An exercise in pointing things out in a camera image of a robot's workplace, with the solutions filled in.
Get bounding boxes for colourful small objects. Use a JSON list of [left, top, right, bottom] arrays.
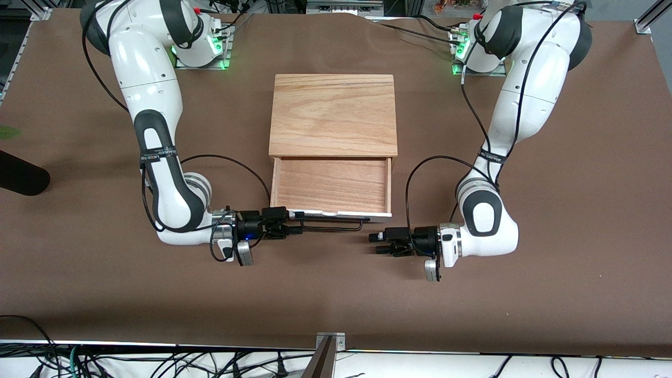
[[433, 0, 473, 14]]

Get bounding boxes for white-fronted drawer with black handle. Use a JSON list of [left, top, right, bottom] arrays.
[[268, 156, 393, 232]]

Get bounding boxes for long black table cable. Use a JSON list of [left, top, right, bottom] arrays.
[[367, 20, 463, 47]]

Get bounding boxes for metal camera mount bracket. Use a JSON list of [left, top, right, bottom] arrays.
[[301, 332, 347, 378]]

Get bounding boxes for black cylindrical object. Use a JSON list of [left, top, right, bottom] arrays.
[[0, 151, 51, 196]]

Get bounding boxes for grey electronics box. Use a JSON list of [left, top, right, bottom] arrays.
[[306, 0, 384, 16]]

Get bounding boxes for short black table cable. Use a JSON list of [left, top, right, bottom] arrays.
[[417, 15, 460, 33]]

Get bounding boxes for teal cable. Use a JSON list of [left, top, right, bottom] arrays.
[[67, 344, 87, 378]]

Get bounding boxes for aluminium frame profile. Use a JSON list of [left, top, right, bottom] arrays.
[[0, 5, 54, 103], [634, 0, 672, 35]]

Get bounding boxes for brown paper table cover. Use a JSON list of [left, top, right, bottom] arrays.
[[0, 8, 672, 359]]

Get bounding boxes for black looping floor cable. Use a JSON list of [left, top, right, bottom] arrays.
[[0, 314, 56, 363]]

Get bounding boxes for wooden drawer cabinet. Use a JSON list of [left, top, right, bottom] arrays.
[[269, 73, 398, 159]]

